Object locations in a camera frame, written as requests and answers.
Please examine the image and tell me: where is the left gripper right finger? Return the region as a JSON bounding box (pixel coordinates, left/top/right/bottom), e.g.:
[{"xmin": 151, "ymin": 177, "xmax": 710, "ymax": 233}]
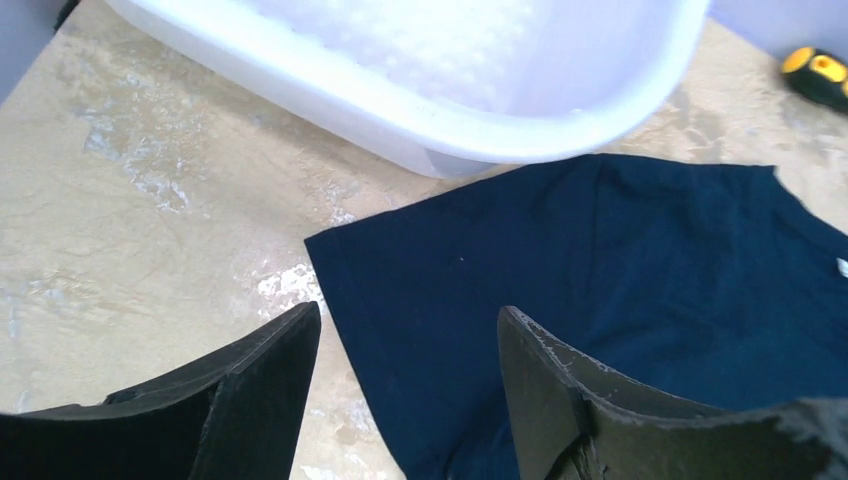
[{"xmin": 498, "ymin": 306, "xmax": 847, "ymax": 479}]

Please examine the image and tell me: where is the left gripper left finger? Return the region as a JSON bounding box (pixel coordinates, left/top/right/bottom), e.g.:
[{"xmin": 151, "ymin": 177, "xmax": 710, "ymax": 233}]
[{"xmin": 1, "ymin": 302, "xmax": 321, "ymax": 479}]

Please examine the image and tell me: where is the navy blue t-shirt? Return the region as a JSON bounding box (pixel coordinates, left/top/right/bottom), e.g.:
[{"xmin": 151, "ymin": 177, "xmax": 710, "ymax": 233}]
[{"xmin": 305, "ymin": 154, "xmax": 847, "ymax": 479}]

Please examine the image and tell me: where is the white plastic tub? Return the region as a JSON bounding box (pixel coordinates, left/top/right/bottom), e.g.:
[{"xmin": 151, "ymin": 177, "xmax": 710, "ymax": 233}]
[{"xmin": 112, "ymin": 1, "xmax": 710, "ymax": 178}]

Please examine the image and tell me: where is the yellow black screwdriver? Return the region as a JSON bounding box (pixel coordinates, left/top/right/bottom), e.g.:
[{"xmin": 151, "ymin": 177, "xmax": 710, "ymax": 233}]
[{"xmin": 780, "ymin": 46, "xmax": 847, "ymax": 114}]

